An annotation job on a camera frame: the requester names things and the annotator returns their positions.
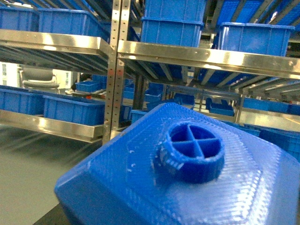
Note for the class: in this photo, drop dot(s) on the metal shelf rack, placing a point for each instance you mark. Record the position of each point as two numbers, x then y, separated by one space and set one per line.
226 73

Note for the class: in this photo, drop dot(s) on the blue storage bin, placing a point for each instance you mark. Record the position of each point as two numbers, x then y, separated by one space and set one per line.
256 38
173 22
20 100
75 110

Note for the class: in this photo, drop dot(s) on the blue rectangular plastic part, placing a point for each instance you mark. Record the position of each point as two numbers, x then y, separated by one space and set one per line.
175 166

